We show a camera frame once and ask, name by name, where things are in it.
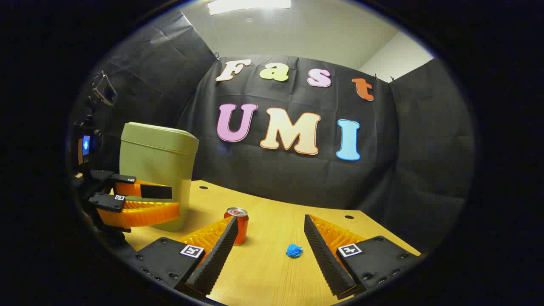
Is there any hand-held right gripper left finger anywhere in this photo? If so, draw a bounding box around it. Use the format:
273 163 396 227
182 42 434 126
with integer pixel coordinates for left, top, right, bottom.
125 216 239 298

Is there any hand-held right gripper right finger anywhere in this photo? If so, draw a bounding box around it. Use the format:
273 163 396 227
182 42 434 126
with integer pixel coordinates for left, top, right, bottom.
303 214 423 300

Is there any green desktop garbage bin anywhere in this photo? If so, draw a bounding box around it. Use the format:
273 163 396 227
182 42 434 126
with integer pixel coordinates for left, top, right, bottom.
119 122 199 233

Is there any red pop can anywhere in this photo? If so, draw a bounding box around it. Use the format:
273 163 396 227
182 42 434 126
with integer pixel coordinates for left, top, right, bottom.
224 207 249 246

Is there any wooden desktop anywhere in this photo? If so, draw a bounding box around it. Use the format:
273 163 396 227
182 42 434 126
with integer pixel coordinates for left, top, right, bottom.
123 180 422 306

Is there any black backdrop cloth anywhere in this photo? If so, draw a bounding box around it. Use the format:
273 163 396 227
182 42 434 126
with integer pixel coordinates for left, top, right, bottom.
68 11 476 251

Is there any ceiling light panel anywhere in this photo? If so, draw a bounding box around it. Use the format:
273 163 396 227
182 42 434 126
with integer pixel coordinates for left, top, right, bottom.
207 0 292 15

